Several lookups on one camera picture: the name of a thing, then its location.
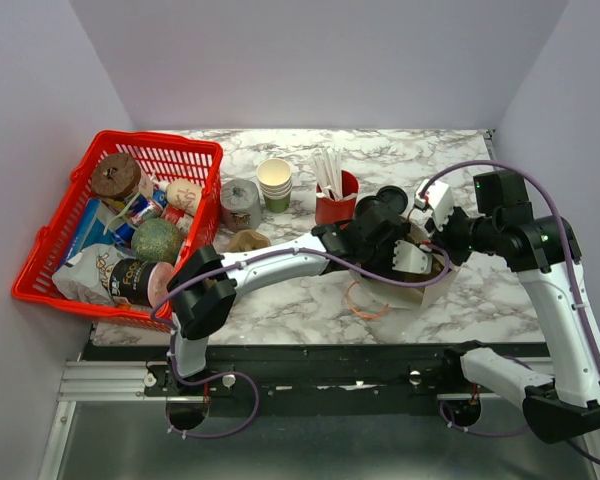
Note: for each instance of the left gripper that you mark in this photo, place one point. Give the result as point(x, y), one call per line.
point(385, 267)

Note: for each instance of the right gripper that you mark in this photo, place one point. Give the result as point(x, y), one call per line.
point(455, 256)

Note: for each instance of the beige paper bag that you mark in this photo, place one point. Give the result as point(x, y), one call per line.
point(371, 299)

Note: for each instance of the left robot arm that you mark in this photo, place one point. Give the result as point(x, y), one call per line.
point(204, 290)

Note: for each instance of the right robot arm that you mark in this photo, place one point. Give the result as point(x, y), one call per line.
point(545, 256)

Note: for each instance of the red straw holder cup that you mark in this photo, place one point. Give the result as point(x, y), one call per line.
point(329, 211)

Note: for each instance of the stack of black lids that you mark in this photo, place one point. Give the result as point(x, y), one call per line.
point(392, 196)

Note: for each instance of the white wrapped straws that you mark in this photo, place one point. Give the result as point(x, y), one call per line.
point(327, 167)

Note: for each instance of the stack of paper cups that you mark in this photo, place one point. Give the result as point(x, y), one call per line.
point(274, 179)

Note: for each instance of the brown cardboard cup carrier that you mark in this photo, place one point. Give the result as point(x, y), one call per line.
point(247, 240)

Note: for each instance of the grey toilet paper roll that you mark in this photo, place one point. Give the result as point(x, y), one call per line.
point(240, 205)

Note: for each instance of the beige bottle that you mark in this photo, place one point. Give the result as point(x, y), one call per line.
point(184, 195)

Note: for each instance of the green round melon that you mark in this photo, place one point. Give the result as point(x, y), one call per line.
point(157, 240)

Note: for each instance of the black pink can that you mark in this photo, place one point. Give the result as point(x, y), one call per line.
point(139, 283)

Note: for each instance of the blue red can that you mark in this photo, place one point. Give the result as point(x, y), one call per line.
point(142, 210)

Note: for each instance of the brown cork roll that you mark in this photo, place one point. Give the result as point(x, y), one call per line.
point(116, 177)

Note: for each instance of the blue white package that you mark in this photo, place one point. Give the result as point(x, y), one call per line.
point(97, 225)

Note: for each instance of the white snack bag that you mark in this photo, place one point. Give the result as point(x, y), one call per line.
point(85, 276)

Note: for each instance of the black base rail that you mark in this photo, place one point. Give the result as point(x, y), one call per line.
point(313, 380)

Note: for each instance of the aluminium frame rail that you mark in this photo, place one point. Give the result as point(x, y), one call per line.
point(107, 428)

